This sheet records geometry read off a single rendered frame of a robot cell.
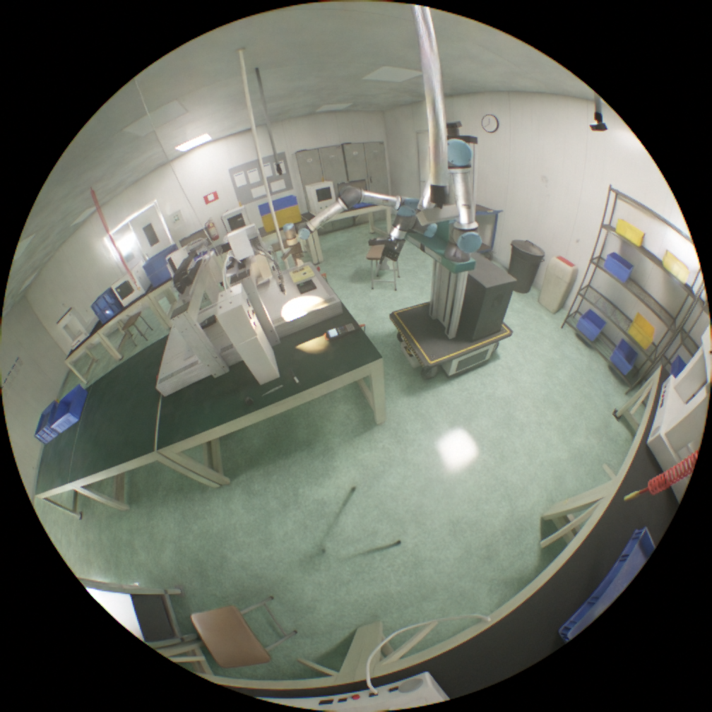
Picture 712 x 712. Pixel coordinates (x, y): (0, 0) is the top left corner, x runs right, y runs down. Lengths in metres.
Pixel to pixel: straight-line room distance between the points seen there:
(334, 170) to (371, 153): 0.92
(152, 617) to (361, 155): 6.96
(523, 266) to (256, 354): 3.08
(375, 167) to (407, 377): 4.70
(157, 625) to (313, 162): 6.44
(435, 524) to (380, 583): 0.52
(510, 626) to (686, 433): 1.23
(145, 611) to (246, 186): 6.15
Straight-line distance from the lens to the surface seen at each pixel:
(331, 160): 5.34
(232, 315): 1.02
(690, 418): 1.65
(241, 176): 5.49
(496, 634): 1.12
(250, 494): 1.95
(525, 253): 3.24
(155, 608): 2.30
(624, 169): 3.35
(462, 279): 1.65
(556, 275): 3.25
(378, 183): 5.78
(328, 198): 4.10
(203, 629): 1.72
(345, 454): 1.77
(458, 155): 1.07
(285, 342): 1.44
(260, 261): 1.40
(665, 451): 1.73
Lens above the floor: 1.66
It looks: 48 degrees down
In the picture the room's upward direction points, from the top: 11 degrees counter-clockwise
